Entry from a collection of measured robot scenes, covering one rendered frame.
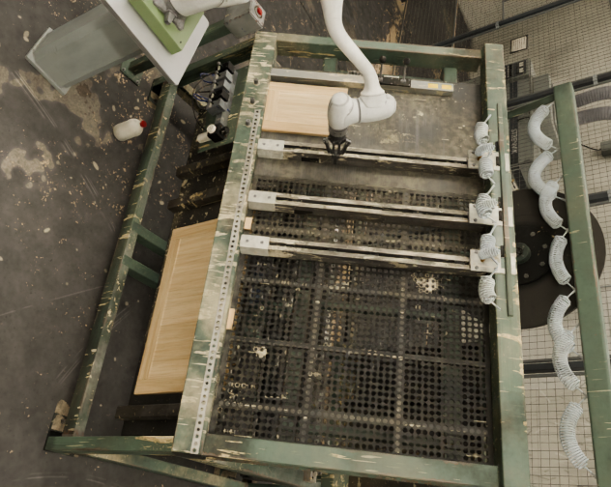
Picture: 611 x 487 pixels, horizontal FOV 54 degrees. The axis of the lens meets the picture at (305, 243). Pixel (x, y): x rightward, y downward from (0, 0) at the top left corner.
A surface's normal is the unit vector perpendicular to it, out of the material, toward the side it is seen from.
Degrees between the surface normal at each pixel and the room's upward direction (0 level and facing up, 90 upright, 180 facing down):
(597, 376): 90
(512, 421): 57
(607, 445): 90
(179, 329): 90
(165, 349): 90
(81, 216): 0
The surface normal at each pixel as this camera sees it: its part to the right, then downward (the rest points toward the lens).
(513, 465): 0.01, -0.47
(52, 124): 0.85, -0.17
